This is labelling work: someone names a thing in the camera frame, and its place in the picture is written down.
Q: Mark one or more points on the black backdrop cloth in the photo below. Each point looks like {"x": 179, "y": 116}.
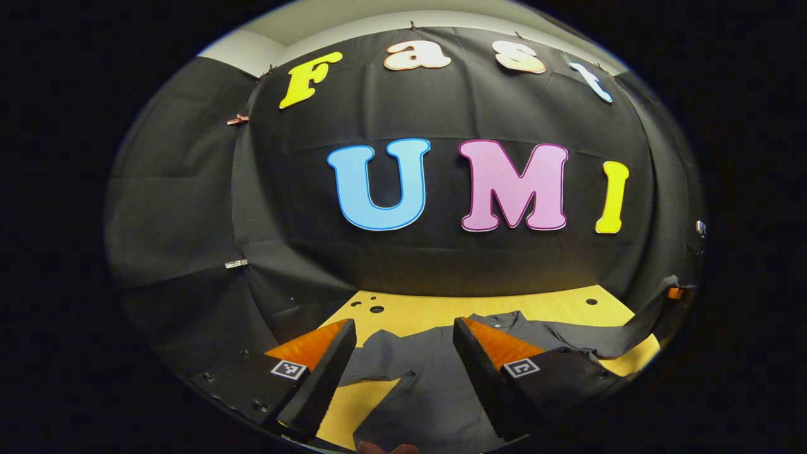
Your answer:
{"x": 441, "y": 265}

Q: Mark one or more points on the small red clip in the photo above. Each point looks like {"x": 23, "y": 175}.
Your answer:
{"x": 238, "y": 119}

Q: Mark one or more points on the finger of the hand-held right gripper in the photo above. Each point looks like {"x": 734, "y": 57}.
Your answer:
{"x": 676, "y": 293}

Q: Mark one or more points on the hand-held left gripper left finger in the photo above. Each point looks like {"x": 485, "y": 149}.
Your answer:
{"x": 325, "y": 378}

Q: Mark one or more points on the small metal clip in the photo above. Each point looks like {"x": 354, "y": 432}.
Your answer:
{"x": 236, "y": 263}

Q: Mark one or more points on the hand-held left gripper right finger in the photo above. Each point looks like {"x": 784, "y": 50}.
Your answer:
{"x": 482, "y": 378}

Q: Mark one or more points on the grey button shirt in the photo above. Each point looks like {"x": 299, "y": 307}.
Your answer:
{"x": 435, "y": 391}

